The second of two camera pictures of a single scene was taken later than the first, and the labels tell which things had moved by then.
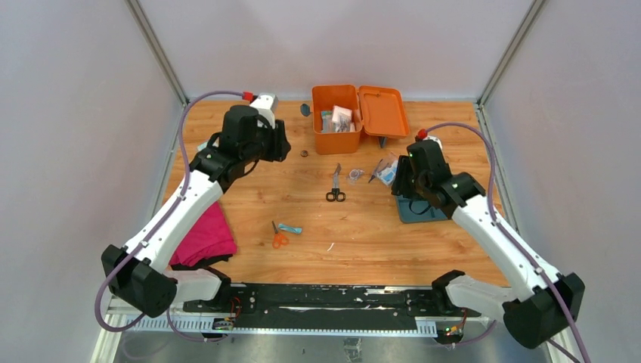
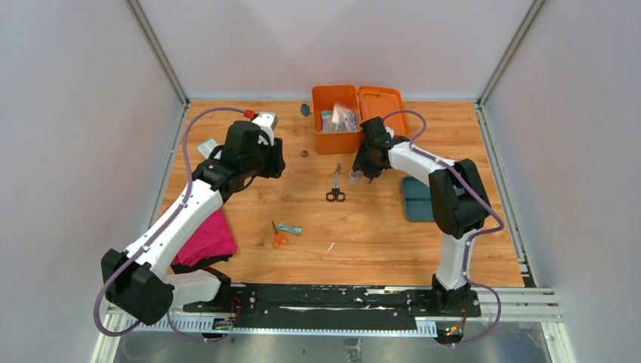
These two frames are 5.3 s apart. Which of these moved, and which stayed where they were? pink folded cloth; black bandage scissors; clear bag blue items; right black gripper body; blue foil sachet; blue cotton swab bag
Moved: clear bag blue items; right black gripper body
Stayed: blue cotton swab bag; blue foil sachet; black bandage scissors; pink folded cloth
